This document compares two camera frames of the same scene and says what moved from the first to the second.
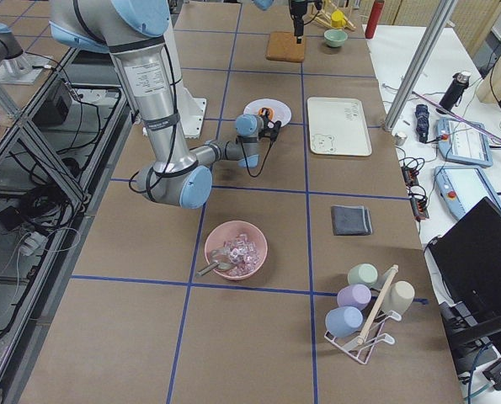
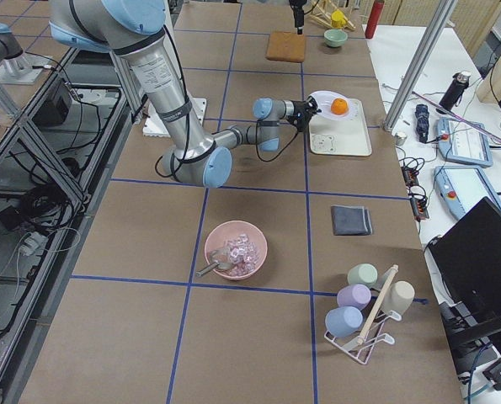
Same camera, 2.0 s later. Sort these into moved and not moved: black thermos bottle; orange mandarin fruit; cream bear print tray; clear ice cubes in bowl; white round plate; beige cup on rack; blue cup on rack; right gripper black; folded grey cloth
Moved: white round plate; orange mandarin fruit; right gripper black
Not moved: black thermos bottle; clear ice cubes in bowl; folded grey cloth; beige cup on rack; cream bear print tray; blue cup on rack
